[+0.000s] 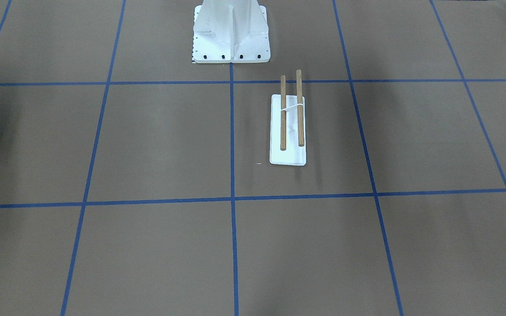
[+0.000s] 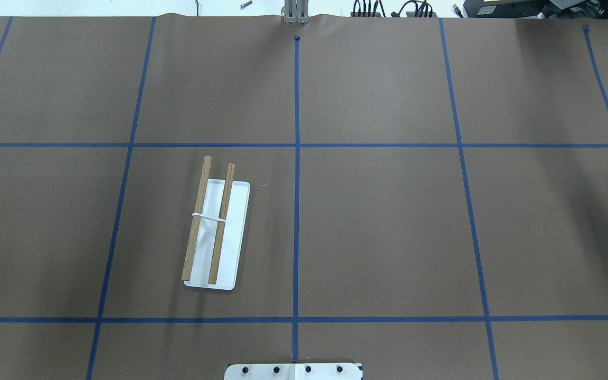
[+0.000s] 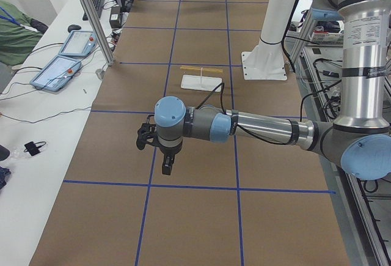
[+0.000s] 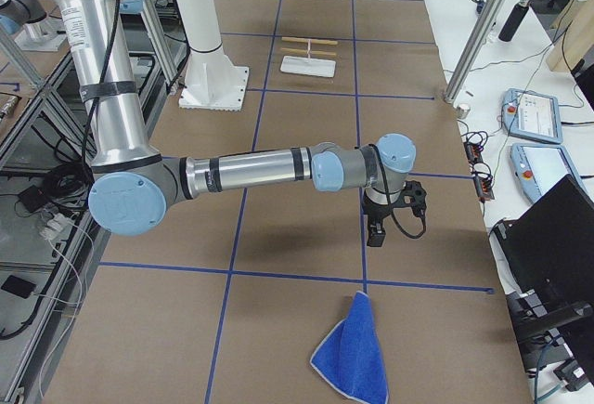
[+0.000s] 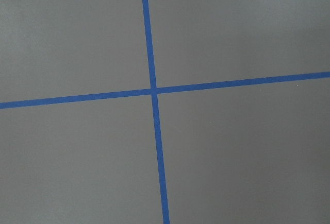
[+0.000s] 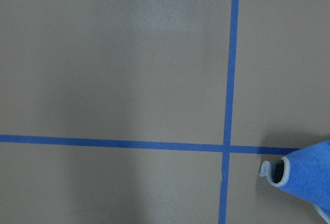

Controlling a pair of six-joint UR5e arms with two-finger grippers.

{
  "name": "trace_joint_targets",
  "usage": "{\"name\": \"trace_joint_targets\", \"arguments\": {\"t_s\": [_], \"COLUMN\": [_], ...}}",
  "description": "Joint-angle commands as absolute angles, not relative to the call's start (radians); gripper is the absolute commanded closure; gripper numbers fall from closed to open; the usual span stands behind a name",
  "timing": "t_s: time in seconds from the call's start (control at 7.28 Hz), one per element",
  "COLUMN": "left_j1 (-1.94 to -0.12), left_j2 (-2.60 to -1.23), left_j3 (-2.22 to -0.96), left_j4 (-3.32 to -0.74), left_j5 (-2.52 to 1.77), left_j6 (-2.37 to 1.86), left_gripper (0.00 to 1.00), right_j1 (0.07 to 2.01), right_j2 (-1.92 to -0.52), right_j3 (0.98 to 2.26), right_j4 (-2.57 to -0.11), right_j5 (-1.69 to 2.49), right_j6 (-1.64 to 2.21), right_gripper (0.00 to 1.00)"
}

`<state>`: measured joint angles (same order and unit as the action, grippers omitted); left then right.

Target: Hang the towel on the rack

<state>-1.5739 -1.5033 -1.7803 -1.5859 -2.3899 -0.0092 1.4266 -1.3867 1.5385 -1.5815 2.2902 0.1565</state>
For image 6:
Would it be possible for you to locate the blue microfiber towel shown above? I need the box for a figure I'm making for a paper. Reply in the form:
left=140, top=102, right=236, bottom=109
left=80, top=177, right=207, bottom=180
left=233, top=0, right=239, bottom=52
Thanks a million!
left=259, top=141, right=329, bottom=223

